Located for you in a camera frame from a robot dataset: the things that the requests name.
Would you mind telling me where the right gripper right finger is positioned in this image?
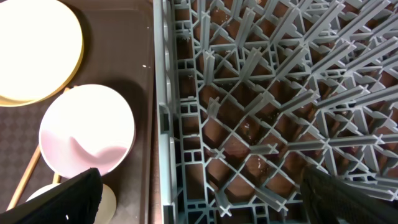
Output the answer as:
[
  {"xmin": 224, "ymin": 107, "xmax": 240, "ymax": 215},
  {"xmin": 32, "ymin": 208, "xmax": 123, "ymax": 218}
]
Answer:
[{"xmin": 300, "ymin": 166, "xmax": 397, "ymax": 224}]

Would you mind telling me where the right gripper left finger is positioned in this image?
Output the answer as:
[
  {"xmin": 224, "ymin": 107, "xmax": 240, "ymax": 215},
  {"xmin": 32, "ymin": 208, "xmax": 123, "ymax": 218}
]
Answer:
[{"xmin": 1, "ymin": 168, "xmax": 103, "ymax": 224}]

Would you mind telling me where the wooden chopstick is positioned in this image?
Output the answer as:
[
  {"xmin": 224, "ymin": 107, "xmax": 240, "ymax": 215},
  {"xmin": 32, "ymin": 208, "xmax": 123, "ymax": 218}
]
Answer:
[
  {"xmin": 52, "ymin": 172, "xmax": 61, "ymax": 184},
  {"xmin": 6, "ymin": 86, "xmax": 71, "ymax": 212}
]

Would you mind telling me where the small white cup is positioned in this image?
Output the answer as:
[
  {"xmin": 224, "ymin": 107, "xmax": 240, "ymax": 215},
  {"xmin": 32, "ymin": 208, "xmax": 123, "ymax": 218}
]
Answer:
[{"xmin": 26, "ymin": 184, "xmax": 117, "ymax": 224}]

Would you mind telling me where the yellow plate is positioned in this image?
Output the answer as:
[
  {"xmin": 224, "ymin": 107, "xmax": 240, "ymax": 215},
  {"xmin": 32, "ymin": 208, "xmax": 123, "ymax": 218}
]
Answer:
[{"xmin": 1, "ymin": 0, "xmax": 84, "ymax": 107}]

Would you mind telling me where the grey dishwasher rack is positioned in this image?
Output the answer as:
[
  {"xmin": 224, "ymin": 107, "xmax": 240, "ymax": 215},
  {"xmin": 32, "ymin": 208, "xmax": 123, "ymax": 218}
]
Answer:
[{"xmin": 153, "ymin": 0, "xmax": 397, "ymax": 223}]

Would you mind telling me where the brown serving tray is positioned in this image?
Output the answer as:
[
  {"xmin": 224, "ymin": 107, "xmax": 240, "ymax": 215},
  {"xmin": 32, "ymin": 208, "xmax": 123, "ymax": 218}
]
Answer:
[{"xmin": 0, "ymin": 0, "xmax": 162, "ymax": 224}]

